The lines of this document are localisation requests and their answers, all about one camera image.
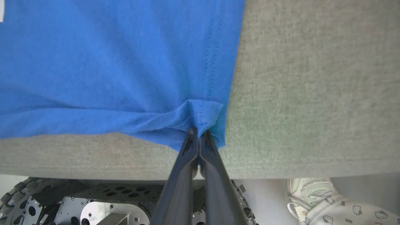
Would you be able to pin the metal robot wheeled base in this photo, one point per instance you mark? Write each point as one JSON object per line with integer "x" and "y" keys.
{"x": 93, "y": 200}

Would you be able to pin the grey fabric sofa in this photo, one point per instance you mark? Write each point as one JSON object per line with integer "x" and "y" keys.
{"x": 312, "y": 93}

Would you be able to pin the blue white basketball jersey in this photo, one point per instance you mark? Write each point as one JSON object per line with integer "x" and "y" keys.
{"x": 109, "y": 62}

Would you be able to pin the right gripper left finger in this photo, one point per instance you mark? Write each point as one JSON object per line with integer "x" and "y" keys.
{"x": 181, "y": 187}

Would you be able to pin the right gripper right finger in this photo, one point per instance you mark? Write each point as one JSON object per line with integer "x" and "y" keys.
{"x": 218, "y": 193}

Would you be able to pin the grey roller omni wheel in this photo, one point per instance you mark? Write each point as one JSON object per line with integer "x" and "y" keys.
{"x": 12, "y": 190}

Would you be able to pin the white cat-print baby garment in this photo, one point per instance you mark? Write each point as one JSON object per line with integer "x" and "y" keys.
{"x": 337, "y": 209}

